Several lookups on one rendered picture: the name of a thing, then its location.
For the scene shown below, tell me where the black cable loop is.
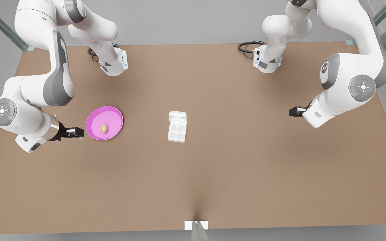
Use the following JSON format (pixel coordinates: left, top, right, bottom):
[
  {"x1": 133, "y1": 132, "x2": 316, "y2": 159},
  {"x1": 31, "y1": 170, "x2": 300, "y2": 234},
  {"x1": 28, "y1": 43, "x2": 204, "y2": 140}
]
[
  {"x1": 238, "y1": 41, "x2": 266, "y2": 60},
  {"x1": 87, "y1": 43, "x2": 120, "y2": 63}
]

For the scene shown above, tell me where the pink round plate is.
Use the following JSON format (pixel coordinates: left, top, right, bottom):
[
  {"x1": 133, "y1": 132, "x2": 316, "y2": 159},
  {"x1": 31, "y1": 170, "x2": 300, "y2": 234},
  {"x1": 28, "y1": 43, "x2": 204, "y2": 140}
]
[{"x1": 86, "y1": 106, "x2": 124, "y2": 141}]

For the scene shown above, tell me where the silver frame post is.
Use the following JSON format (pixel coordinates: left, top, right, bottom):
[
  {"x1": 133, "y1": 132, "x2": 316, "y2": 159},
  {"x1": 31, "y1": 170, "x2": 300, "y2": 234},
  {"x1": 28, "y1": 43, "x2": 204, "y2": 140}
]
[
  {"x1": 0, "y1": 0, "x2": 35, "y2": 52},
  {"x1": 345, "y1": 0, "x2": 386, "y2": 46},
  {"x1": 184, "y1": 221, "x2": 209, "y2": 241}
]

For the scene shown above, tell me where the white egg box base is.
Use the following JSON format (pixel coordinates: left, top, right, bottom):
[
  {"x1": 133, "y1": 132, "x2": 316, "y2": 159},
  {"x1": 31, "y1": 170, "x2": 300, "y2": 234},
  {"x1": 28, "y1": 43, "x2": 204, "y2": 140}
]
[{"x1": 167, "y1": 123, "x2": 187, "y2": 143}]

